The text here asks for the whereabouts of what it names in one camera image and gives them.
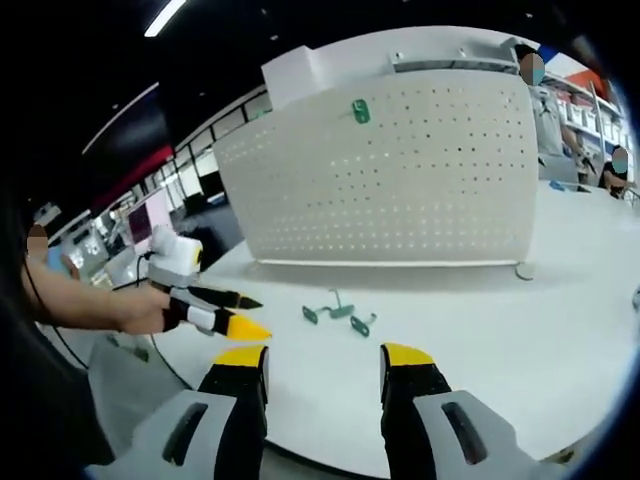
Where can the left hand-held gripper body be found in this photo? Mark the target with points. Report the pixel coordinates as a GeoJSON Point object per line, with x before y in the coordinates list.
{"type": "Point", "coordinates": [175, 257]}

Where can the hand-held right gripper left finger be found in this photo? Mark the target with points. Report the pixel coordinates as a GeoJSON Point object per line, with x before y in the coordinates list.
{"type": "Point", "coordinates": [165, 440]}

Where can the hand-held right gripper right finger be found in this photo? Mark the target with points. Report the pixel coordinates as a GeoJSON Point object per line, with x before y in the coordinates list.
{"type": "Point", "coordinates": [430, 440]}

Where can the green hook assembly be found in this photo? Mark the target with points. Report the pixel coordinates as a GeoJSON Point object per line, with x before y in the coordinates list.
{"type": "Point", "coordinates": [361, 325]}
{"type": "Point", "coordinates": [310, 314]}
{"type": "Point", "coordinates": [361, 111]}
{"type": "Point", "coordinates": [342, 311]}

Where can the white perforated mounting plate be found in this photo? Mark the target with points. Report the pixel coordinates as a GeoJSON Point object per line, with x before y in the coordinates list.
{"type": "Point", "coordinates": [400, 190]}

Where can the person's left hand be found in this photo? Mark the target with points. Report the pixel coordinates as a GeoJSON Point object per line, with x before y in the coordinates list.
{"type": "Point", "coordinates": [142, 315]}

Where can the black office chair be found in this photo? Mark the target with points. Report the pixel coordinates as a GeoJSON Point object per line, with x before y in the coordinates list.
{"type": "Point", "coordinates": [202, 245]}

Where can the pink screen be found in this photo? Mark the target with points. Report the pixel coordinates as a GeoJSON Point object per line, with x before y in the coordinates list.
{"type": "Point", "coordinates": [150, 220]}

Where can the grey mesh office chair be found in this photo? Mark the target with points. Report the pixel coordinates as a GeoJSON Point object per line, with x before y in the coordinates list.
{"type": "Point", "coordinates": [125, 370]}

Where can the person's dark clothing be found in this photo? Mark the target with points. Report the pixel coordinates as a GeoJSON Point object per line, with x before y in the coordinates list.
{"type": "Point", "coordinates": [40, 400]}

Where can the white square pillar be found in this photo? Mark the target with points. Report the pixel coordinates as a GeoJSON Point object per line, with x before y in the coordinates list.
{"type": "Point", "coordinates": [300, 75]}

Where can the ceiling light strip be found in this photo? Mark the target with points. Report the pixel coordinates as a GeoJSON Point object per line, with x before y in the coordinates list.
{"type": "Point", "coordinates": [162, 20]}

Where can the storage shelves with bins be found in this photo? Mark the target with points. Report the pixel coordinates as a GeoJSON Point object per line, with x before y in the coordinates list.
{"type": "Point", "coordinates": [585, 110]}

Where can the grey wall shelf rail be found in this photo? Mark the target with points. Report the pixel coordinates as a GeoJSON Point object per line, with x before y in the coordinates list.
{"type": "Point", "coordinates": [450, 62]}

